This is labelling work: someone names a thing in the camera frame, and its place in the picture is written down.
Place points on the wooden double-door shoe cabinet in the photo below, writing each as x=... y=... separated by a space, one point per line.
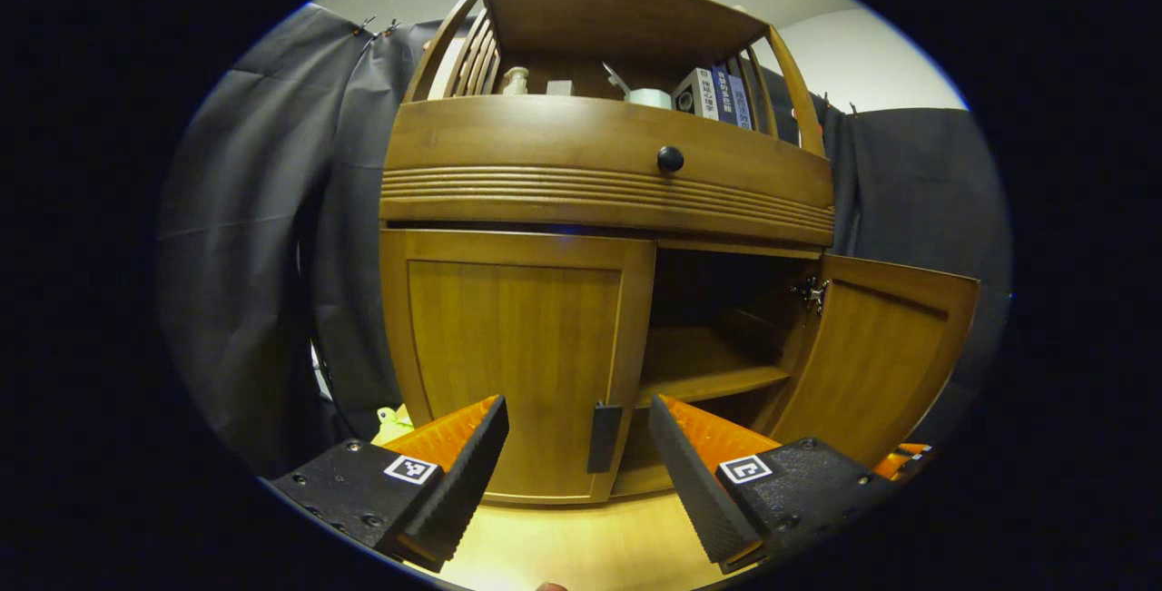
x=617 y=19

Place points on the wooden cabinet drawer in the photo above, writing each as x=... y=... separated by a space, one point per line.
x=526 y=142

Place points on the white bottle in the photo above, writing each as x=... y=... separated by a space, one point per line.
x=516 y=81

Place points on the small white box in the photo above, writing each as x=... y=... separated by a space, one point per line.
x=560 y=88

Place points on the black round drawer knob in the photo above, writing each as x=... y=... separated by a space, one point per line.
x=670 y=159

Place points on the metal door hinge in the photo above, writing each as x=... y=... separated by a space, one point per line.
x=812 y=293

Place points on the dark blue book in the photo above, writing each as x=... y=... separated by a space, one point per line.
x=724 y=96

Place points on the light blue book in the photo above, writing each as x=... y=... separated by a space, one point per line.
x=742 y=103

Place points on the wooden shoe cabinet door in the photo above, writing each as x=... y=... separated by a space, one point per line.
x=871 y=364
x=508 y=337

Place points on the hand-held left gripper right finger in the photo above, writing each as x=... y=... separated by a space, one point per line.
x=694 y=482

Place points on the white container with paper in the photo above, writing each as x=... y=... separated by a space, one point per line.
x=650 y=99

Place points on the white book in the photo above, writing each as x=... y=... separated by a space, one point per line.
x=694 y=96

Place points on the wooden inner shelf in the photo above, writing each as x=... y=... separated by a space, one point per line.
x=699 y=369

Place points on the black backdrop cloth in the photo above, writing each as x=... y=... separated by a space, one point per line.
x=254 y=210

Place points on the pale yellow object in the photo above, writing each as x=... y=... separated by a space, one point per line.
x=393 y=426

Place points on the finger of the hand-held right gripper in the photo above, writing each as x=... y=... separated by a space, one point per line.
x=899 y=461

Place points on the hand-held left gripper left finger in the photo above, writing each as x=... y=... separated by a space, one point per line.
x=463 y=482

